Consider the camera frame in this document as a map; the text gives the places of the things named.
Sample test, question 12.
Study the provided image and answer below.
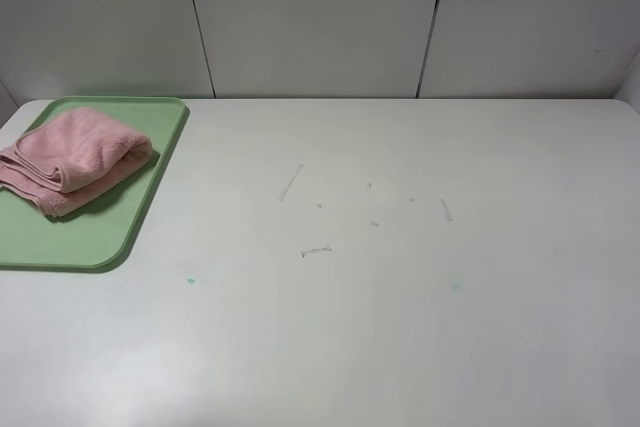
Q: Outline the pink terry towel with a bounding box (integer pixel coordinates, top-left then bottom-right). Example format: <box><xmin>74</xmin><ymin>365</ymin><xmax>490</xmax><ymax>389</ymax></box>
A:
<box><xmin>1</xmin><ymin>107</ymin><xmax>154</xmax><ymax>218</ymax></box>

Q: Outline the green plastic tray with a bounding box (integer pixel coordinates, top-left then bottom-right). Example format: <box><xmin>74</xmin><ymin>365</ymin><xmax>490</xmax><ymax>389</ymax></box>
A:
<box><xmin>1</xmin><ymin>96</ymin><xmax>189</xmax><ymax>272</ymax></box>

